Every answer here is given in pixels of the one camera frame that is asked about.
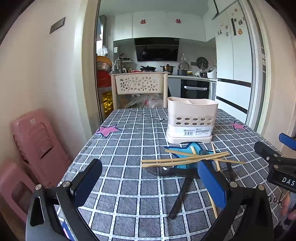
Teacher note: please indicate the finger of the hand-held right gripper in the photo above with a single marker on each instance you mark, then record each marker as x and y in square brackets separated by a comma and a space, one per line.
[266, 150]
[286, 139]

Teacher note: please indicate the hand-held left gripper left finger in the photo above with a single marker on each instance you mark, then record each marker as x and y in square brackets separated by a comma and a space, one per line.
[87, 183]

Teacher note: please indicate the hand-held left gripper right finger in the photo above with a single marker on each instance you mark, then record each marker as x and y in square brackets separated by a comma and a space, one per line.
[211, 183]

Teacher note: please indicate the white plastic utensil holder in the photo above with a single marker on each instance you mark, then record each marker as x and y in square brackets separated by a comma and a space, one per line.
[192, 111]

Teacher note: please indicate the person's right hand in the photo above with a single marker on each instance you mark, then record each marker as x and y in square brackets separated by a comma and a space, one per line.
[291, 206]

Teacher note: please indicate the grey checked star tablecloth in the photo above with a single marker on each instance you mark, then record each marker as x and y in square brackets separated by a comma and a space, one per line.
[129, 139]

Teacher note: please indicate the stack of pink plastic stools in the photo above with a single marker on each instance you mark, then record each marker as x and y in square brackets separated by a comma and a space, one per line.
[39, 143]

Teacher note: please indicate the pink plastic stool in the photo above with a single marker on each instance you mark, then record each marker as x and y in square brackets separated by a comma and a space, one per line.
[13, 190]

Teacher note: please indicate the gold foil packages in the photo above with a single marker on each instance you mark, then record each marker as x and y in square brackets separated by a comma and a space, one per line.
[106, 102]

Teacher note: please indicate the white refrigerator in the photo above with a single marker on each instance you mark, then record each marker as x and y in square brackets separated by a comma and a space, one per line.
[233, 69]

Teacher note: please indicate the black built-in oven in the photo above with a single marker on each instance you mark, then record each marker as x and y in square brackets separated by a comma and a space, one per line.
[194, 89]

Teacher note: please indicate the clear plastic bags with goods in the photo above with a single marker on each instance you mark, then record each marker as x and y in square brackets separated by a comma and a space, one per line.
[143, 102]

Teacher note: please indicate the red container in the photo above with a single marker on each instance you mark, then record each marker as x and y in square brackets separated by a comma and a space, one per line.
[103, 79]

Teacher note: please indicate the white flower-cutout basket cart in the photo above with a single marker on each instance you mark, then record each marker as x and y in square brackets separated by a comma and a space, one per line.
[138, 83]

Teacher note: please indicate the black stock pot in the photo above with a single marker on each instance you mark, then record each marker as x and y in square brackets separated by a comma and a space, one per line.
[182, 72]

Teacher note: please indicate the yellow round fridge magnet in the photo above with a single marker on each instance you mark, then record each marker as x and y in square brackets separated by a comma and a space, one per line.
[240, 31]

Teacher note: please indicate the steel basin with orange lid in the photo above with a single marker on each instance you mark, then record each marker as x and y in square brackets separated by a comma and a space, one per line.
[104, 63]

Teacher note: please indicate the copper cooking pot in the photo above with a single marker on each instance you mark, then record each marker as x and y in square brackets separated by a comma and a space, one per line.
[167, 68]

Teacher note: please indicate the white condiment shelf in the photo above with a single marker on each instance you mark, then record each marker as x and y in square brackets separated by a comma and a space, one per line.
[127, 62]

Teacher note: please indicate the black wok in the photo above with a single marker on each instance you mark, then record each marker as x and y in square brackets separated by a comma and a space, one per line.
[147, 68]

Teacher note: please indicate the hanging clear plastic bag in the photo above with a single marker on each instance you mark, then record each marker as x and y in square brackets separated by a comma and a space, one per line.
[105, 50]

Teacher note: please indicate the black range hood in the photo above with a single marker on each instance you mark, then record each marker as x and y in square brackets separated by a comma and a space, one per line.
[157, 49]

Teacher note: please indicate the red paper cutout decoration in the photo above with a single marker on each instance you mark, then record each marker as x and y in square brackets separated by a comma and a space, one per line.
[143, 22]
[178, 21]

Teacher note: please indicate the white upper kitchen cabinets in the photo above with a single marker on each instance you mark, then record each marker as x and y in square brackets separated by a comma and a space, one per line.
[159, 27]

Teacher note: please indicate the white sliding door frame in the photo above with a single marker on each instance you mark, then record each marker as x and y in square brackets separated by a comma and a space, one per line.
[260, 69]

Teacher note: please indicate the round grey wall rack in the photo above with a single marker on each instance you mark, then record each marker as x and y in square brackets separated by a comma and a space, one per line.
[202, 62]

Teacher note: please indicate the dark sliding door frame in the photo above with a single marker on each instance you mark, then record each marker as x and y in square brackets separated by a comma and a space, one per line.
[97, 58]

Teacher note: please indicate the grey wall switch panel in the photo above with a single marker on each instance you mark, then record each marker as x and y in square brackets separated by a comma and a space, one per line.
[57, 25]

